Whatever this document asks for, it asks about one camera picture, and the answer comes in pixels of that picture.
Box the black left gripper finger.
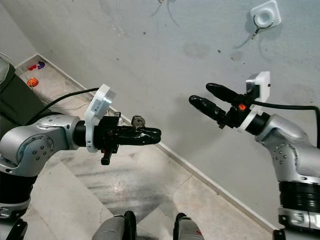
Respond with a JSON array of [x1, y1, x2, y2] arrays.
[[118, 126, 162, 138], [118, 136, 162, 147]]

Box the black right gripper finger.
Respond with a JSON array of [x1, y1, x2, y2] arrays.
[[189, 95, 229, 126], [206, 83, 244, 106]]

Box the green sofa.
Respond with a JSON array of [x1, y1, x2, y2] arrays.
[[0, 52, 53, 131]]

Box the silver left robot leg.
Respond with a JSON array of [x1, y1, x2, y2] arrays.
[[92, 211, 137, 240]]

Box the silver robot leg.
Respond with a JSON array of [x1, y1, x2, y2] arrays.
[[172, 213, 206, 240], [92, 211, 137, 240]]

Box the silver right robot leg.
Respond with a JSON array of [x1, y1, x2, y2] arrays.
[[172, 213, 206, 240]]

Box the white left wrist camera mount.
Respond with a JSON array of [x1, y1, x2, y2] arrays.
[[84, 84, 118, 153]]

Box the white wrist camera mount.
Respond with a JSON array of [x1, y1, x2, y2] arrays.
[[237, 71, 272, 133], [84, 84, 118, 153]]

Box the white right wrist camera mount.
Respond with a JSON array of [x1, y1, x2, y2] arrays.
[[237, 71, 272, 133]]

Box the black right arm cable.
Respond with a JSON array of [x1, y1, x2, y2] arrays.
[[252, 99, 320, 112]]

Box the black left wrist camera cable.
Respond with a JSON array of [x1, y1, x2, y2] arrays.
[[25, 88, 101, 126]]

